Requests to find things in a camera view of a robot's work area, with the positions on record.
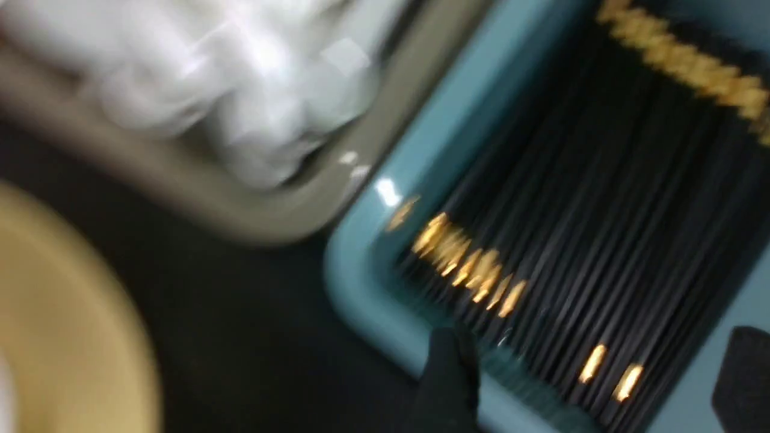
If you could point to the olive spoon bin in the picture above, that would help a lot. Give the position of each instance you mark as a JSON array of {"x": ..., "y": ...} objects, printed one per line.
[{"x": 178, "y": 174}]

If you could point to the teal chopstick bin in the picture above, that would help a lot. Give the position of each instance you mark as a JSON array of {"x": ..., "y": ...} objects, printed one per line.
[{"x": 509, "y": 49}]

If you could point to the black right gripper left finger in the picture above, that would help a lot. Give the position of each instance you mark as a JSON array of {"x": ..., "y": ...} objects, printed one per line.
[{"x": 447, "y": 397}]

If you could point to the black chopsticks bundle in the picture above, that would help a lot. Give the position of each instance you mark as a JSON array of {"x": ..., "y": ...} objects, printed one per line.
[{"x": 608, "y": 219}]

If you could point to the black serving tray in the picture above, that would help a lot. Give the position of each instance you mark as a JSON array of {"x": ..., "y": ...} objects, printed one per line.
[{"x": 245, "y": 337}]

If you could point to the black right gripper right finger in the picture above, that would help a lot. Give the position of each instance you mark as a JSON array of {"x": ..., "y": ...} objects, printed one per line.
[{"x": 741, "y": 396}]

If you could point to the white plastic spoons pile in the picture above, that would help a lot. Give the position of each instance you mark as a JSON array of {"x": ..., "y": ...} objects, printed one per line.
[{"x": 276, "y": 78}]

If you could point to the yellow noodle bowl carried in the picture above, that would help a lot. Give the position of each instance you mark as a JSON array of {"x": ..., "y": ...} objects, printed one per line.
[{"x": 76, "y": 356}]

